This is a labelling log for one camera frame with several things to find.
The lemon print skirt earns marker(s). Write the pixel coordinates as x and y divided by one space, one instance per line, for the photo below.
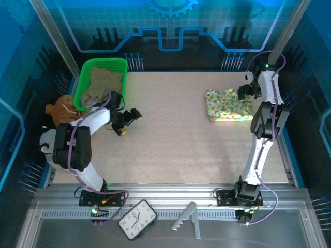
227 103

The khaki olive skirt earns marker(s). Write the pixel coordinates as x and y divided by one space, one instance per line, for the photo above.
103 80

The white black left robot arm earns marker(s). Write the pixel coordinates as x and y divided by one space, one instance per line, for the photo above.
95 118

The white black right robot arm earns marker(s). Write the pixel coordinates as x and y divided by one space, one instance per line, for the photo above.
256 157

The green plastic basket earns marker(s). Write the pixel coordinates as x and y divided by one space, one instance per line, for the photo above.
113 64

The brown teddy bear plush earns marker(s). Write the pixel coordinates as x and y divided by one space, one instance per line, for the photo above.
60 111

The grey white husky plush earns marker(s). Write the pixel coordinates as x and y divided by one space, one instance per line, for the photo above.
46 140

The small black controller board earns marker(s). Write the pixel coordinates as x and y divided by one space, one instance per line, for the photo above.
99 215

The black white analogue clock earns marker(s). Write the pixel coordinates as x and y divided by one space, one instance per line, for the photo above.
137 219

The aluminium frame post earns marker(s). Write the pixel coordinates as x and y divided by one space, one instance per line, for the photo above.
287 33
52 33

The aluminium side rail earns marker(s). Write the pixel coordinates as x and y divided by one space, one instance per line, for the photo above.
286 160
50 178

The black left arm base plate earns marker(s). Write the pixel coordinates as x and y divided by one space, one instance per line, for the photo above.
86 200

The aluminium frame cross rail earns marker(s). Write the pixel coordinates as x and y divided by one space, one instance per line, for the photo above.
168 192

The grey metal bracket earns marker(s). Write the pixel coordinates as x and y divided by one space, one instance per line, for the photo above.
190 209

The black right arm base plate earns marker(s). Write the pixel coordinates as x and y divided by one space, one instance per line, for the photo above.
225 197

